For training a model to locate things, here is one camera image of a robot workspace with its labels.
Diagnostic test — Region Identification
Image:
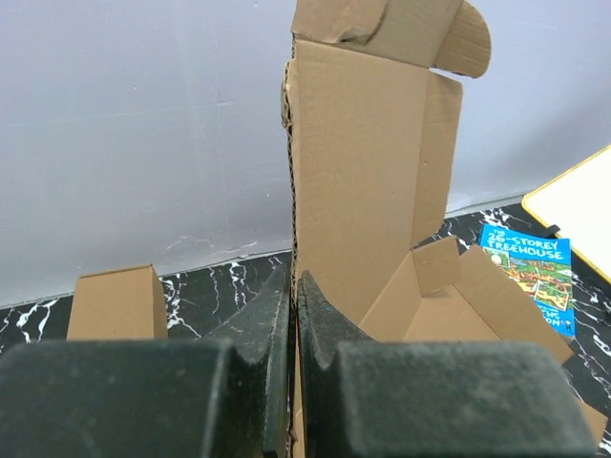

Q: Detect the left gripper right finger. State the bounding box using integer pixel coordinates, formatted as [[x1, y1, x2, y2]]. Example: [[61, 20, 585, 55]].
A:
[[297, 273, 597, 457]]

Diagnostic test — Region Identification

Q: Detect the blue Treehouse book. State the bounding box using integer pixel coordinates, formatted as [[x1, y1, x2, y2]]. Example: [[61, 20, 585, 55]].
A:
[[479, 224, 577, 340]]

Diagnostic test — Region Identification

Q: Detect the cardboard box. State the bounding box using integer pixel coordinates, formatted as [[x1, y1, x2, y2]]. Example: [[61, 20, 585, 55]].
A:
[[280, 0, 608, 458], [67, 264, 168, 341]]

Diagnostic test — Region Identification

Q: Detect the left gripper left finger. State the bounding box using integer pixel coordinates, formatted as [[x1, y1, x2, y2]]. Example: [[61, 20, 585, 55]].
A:
[[1, 265, 292, 457]]

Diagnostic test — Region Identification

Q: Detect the white board yellow frame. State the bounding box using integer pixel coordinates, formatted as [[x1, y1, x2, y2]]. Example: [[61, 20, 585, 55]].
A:
[[521, 146, 610, 281]]

